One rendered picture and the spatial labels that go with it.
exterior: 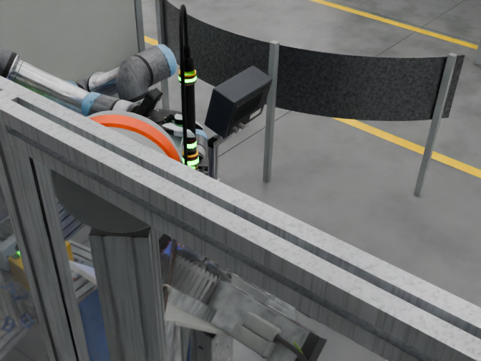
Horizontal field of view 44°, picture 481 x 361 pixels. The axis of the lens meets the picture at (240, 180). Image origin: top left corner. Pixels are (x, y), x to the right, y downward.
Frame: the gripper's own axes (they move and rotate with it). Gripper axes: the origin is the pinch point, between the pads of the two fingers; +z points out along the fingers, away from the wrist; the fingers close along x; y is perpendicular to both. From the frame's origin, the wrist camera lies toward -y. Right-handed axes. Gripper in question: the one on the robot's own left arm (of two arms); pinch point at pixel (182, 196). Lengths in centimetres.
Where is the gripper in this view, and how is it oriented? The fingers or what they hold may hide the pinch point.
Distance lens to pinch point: 185.6
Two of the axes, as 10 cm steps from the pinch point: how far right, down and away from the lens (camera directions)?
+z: -0.1, 6.0, -8.0
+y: 9.9, 1.0, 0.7
